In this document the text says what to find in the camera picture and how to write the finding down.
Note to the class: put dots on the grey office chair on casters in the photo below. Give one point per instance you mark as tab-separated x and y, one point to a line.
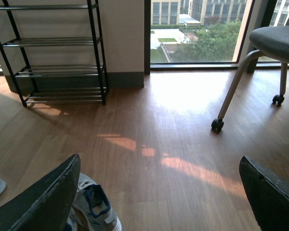
269	41

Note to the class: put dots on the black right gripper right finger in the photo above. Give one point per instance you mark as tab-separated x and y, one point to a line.
267	193

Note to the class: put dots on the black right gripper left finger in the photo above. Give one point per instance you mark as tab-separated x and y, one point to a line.
45	205

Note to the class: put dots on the black metal shoe rack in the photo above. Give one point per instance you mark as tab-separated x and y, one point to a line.
52	51

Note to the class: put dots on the grey knit sneaker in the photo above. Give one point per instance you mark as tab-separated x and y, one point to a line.
91	201

